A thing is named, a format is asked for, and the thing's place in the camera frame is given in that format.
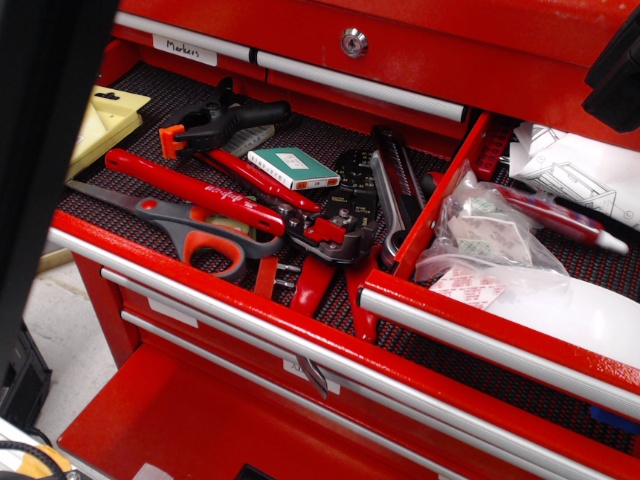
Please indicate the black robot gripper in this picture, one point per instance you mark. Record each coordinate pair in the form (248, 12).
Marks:
(614, 80)

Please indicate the red threadlocker glue tube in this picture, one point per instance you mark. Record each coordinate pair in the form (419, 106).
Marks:
(560, 219)

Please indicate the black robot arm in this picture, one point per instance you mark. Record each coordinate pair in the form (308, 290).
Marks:
(45, 150)

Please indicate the right open red drawer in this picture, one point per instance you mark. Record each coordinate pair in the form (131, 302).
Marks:
(594, 378)

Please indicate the open red drawer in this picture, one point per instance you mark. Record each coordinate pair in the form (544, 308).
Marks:
(195, 421)
(293, 288)
(594, 378)

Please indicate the left open red drawer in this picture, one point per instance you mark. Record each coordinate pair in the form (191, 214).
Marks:
(293, 288)

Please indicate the bottom open red drawer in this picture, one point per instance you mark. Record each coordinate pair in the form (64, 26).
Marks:
(195, 421)

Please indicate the white instruction paper sheets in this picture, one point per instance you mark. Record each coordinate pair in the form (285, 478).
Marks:
(596, 175)

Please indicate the red hex bit holder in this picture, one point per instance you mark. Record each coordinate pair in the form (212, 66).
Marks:
(493, 145)

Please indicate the clear bag of adhesive pads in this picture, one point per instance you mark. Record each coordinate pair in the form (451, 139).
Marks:
(479, 230)

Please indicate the white plastic bag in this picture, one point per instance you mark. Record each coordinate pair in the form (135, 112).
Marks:
(577, 312)

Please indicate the red white adhesive pad sheet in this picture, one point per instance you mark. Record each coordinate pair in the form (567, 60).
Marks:
(469, 287)

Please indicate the silver black utility knife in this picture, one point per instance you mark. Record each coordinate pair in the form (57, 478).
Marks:
(398, 189)

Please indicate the silver cabinet key lock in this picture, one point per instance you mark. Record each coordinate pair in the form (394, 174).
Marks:
(354, 43)

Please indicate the blue tape piece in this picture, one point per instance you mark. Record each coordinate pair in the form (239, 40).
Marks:
(615, 420)

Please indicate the green white small box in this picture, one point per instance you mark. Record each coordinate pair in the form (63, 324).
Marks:
(293, 168)

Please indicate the red tool cabinet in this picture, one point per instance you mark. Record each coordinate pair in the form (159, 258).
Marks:
(437, 406)

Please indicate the clear ribbed bit case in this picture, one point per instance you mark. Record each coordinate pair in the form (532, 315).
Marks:
(248, 139)

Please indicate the red bit strip holder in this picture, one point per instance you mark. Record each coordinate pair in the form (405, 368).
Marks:
(267, 280)

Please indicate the white markers label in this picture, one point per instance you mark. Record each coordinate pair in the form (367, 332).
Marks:
(185, 50)

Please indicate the black spring clamp orange tips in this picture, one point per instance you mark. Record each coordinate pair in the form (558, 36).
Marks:
(209, 124)

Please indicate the grey orange scissors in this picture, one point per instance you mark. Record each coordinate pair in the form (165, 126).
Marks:
(188, 228)

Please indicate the yellow flat plastic case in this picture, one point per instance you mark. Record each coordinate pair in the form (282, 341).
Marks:
(110, 116)

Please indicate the black plastic crate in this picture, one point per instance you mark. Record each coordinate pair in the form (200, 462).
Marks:
(26, 384)

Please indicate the red black screwdriver handle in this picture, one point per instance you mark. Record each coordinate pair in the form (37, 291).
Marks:
(429, 183)

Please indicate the black crimping tool red handles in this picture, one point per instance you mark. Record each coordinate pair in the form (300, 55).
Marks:
(357, 194)

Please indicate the black red wire stripper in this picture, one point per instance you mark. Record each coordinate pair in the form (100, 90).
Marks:
(330, 243)

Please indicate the red handled pliers tool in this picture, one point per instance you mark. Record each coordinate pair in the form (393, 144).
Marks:
(215, 198)

